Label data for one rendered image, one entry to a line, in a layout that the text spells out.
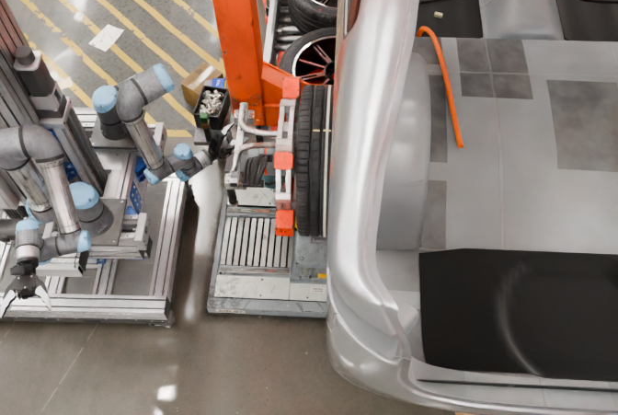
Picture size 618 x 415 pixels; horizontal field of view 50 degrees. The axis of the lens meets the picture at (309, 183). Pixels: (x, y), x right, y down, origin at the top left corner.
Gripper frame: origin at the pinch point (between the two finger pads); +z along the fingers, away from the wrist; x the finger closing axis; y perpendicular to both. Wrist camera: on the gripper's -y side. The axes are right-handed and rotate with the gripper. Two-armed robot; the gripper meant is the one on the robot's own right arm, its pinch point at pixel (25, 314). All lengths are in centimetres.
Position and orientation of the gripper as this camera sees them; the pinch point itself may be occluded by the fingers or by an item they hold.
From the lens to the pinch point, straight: 234.2
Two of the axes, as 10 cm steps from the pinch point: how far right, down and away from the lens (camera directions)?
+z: 2.2, 8.2, -5.3
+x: -9.7, 1.2, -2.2
